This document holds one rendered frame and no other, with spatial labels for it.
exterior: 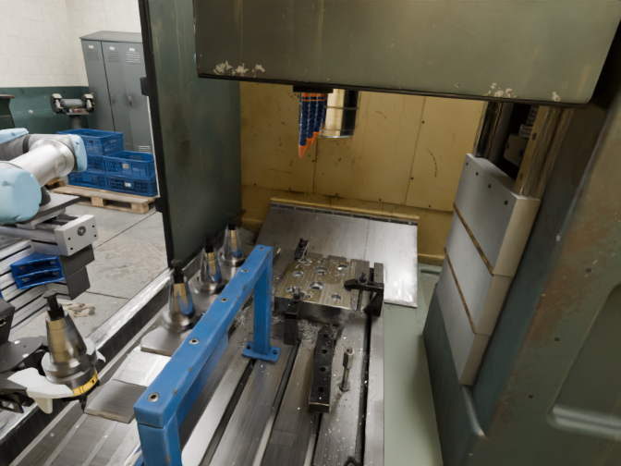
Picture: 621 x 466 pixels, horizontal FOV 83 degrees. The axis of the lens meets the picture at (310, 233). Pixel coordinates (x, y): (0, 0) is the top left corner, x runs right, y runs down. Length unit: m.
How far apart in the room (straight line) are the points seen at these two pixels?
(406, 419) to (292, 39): 1.12
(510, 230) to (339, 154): 1.34
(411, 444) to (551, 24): 1.08
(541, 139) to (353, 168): 1.35
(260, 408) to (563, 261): 0.69
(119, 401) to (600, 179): 0.77
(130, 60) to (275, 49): 5.29
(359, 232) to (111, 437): 1.47
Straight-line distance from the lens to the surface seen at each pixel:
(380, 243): 1.99
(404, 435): 1.27
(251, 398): 0.93
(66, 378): 0.61
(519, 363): 0.88
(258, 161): 2.13
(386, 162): 2.02
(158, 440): 0.55
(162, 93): 1.45
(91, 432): 1.20
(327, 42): 0.65
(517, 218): 0.83
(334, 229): 2.03
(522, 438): 1.03
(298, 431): 0.88
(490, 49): 0.66
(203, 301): 0.68
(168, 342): 0.61
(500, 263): 0.86
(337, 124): 0.91
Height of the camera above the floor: 1.61
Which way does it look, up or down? 24 degrees down
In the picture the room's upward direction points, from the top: 4 degrees clockwise
